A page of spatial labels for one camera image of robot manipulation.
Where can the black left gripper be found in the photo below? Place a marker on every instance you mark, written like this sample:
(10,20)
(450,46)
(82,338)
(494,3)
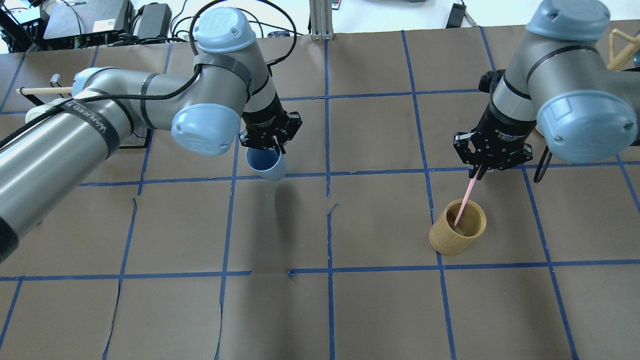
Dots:
(265,120)

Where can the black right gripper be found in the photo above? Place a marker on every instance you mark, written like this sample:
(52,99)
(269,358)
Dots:
(498,124)

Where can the pink chopstick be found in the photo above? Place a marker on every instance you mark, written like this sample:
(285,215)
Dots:
(466,197)

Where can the light blue plastic cup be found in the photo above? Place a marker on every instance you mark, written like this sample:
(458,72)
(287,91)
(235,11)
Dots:
(270,164)

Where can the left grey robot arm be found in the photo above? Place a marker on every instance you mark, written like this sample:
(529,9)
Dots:
(229,97)

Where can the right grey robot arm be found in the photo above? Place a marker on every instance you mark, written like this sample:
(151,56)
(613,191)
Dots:
(556,83)

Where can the bamboo wooden cup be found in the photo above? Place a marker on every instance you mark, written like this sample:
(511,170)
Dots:
(449,237)

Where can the black power supply box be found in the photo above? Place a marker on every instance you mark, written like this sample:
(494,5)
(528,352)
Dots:
(75,24)

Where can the white ceramic mug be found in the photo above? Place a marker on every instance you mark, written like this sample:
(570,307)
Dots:
(37,111)

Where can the wooden dowel rod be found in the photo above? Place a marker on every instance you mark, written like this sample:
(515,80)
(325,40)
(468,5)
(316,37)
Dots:
(44,91)

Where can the black wire mug rack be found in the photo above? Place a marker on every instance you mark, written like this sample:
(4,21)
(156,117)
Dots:
(135,140)

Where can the aluminium frame post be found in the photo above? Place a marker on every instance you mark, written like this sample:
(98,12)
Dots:
(321,20)

